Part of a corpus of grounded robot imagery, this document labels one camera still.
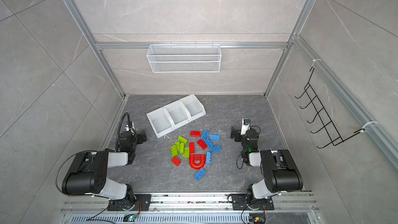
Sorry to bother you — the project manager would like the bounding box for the aluminium rail frame front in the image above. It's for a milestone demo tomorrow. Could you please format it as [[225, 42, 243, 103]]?
[[56, 191, 324, 224]]

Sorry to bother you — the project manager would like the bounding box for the blue lego brick small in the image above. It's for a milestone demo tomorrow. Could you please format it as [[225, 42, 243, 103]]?
[[206, 152, 211, 164]]

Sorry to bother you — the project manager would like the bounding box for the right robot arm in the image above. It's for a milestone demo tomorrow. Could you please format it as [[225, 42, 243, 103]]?
[[230, 125, 303, 209]]

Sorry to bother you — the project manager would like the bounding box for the green lego brick cluster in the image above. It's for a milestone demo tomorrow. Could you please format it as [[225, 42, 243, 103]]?
[[175, 136, 190, 159]]

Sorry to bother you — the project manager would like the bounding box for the red lego brick angled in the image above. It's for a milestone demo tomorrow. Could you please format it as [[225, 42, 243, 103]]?
[[197, 140, 208, 150]]

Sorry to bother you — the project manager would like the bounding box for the blue lego brick front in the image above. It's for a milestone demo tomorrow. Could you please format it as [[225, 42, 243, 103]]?
[[194, 168, 206, 181]]

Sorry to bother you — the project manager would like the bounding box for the black corrugated cable hose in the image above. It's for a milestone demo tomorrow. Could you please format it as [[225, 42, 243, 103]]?
[[115, 112, 131, 151]]

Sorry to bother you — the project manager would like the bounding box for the black wire hook rack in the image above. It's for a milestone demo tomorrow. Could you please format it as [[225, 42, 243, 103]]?
[[294, 67, 365, 149]]

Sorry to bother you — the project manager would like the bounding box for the red lego brick middle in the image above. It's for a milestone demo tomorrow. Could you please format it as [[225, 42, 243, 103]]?
[[189, 142, 195, 154]]

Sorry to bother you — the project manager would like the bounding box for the white three-compartment bin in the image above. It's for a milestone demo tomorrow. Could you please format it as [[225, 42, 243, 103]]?
[[147, 94, 206, 138]]

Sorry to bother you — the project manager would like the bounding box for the red arch lego piece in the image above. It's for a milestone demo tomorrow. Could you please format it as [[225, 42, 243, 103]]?
[[189, 154, 206, 170]]

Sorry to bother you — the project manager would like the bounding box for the white wire mesh basket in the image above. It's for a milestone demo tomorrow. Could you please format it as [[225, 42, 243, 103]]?
[[147, 44, 222, 73]]

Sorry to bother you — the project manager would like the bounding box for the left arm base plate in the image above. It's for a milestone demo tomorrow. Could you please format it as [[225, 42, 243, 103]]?
[[107, 194, 152, 211]]

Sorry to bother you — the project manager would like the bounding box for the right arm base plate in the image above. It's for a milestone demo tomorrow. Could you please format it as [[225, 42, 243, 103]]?
[[227, 194, 275, 211]]

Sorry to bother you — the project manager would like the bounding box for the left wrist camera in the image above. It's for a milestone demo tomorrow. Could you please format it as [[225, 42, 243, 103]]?
[[125, 121, 136, 135]]

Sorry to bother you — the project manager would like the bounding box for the red lego brick top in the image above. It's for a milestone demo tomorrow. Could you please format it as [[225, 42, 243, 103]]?
[[190, 131, 201, 137]]

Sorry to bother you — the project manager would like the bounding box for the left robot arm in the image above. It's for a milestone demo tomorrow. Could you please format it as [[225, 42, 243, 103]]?
[[57, 130, 151, 211]]

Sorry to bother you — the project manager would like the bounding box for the red small lego brick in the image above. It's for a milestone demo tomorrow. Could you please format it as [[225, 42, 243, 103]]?
[[172, 157, 181, 167]]

